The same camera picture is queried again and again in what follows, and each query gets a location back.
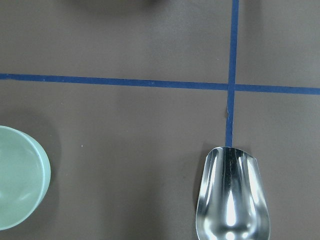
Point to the light green bowl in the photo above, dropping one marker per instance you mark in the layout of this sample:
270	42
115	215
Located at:
25	175

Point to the metal ice scoop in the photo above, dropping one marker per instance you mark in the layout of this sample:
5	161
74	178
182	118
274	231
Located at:
231	202

